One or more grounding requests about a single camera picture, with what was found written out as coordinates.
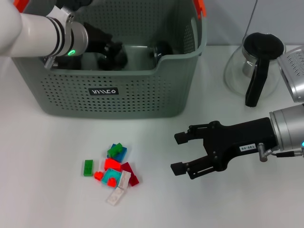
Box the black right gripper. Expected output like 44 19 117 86
170 117 279 180

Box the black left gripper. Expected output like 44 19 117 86
83 22 124 58

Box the glass teacup black base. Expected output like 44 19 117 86
148 41 173 64
98 53 129 71

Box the grey-green perforated storage basket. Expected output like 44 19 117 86
0 0 207 119

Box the dark red toy brick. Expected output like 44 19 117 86
120 162 140 187

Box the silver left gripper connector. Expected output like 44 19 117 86
44 56 57 69

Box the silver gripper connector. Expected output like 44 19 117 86
257 143 274 162
44 56 57 69

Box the blue square toy brick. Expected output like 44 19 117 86
106 143 128 163

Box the white translucent toy brick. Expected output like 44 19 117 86
118 171 132 188

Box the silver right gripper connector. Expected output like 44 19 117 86
257 143 274 162

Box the small green toy brick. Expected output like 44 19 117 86
107 142 124 158

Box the red sloped toy brick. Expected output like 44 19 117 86
104 158 122 171

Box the teal square toy brick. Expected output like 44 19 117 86
101 168 123 190

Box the flat white plate brick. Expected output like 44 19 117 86
105 187 126 206

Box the long green toy brick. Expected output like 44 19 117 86
83 159 94 177

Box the orange basket handle grip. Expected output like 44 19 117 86
193 0 206 19
13 0 26 11

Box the grey right gripper cable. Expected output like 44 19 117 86
270 148 304 158

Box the glass pitcher black lid handle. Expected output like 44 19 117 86
223 32 287 107

